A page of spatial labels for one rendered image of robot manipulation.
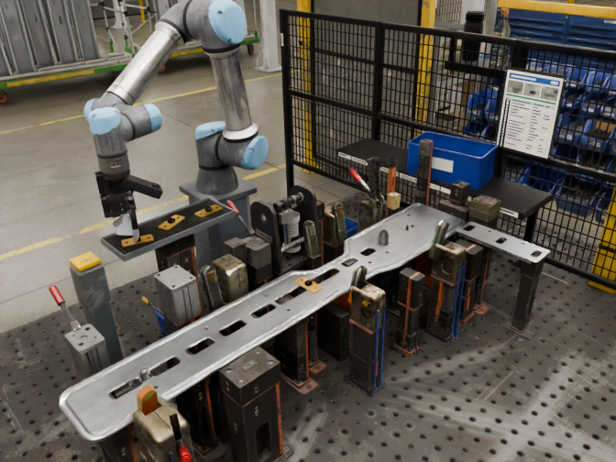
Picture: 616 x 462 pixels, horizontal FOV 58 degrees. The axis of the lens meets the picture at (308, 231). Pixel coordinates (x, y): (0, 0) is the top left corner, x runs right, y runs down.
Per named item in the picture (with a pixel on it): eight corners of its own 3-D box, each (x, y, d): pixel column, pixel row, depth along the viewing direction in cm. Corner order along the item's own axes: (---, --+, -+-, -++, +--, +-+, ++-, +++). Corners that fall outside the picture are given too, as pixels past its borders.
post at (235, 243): (243, 352, 181) (233, 247, 162) (234, 345, 184) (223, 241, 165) (255, 345, 184) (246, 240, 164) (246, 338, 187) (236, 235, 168)
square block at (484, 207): (477, 293, 207) (490, 206, 189) (458, 284, 212) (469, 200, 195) (488, 284, 212) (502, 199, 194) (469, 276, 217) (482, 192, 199)
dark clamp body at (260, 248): (263, 357, 179) (255, 256, 161) (237, 337, 188) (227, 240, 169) (287, 341, 186) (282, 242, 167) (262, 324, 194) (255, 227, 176)
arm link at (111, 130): (128, 108, 136) (101, 117, 130) (137, 150, 142) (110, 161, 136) (107, 104, 140) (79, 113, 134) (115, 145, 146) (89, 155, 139)
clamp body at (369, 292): (369, 401, 162) (374, 304, 145) (339, 379, 170) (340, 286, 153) (390, 384, 167) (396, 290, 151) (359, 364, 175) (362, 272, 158)
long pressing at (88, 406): (95, 456, 112) (93, 451, 111) (51, 397, 126) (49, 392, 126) (470, 224, 194) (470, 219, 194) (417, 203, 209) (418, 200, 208)
